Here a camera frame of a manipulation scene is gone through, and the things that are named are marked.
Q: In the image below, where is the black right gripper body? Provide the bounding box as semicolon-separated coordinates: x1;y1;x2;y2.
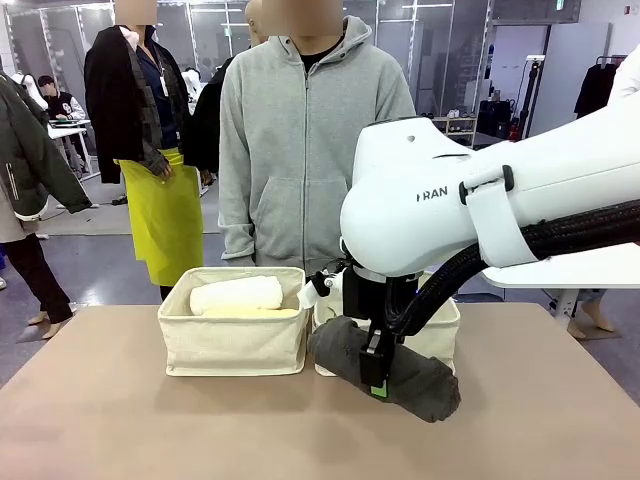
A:
341;266;397;335

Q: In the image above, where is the dark grey towel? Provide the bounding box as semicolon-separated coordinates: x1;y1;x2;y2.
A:
306;315;462;425

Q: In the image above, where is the yellow towel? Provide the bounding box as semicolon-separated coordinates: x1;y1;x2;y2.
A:
201;306;302;320

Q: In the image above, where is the cream towel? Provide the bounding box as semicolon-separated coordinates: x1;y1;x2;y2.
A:
189;275;286;317

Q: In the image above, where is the beige fabric basket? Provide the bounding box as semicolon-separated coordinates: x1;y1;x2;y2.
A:
157;265;309;378
311;283;462;378

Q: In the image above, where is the person in grey zip hoodie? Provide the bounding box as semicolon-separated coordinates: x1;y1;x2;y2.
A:
217;0;418;275

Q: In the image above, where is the white side table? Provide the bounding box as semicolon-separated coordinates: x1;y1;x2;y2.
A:
479;260;640;317

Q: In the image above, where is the white shoe rack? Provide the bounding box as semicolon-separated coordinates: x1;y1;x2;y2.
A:
430;115;478;137

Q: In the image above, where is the person black coat yellow skirt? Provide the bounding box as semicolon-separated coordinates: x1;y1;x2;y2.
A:
83;0;207;302

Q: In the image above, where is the black cases stack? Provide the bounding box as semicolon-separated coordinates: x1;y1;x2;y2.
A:
476;98;517;139

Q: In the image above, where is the bald person in black clothes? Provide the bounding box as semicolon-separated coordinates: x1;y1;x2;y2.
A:
182;0;266;175

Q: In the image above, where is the black tripod pole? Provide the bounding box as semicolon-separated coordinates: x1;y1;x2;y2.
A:
516;56;547;142

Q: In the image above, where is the white mannequin torso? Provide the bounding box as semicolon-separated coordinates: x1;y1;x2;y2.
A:
11;71;50;114
181;68;204;117

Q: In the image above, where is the hanging black garment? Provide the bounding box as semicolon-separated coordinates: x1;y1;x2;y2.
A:
573;62;619;120

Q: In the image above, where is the white background desk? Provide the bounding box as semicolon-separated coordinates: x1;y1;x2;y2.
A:
46;118;102;182

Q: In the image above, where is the seated person in varsity jacket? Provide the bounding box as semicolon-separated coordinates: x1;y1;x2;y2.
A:
37;74;87;122

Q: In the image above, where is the person in dark green jacket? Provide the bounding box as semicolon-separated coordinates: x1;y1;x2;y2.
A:
0;69;94;342

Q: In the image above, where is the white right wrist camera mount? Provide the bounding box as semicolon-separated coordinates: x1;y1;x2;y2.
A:
297;271;338;309

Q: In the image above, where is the black braided right arm hose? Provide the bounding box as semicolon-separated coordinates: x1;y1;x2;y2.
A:
383;198;640;338

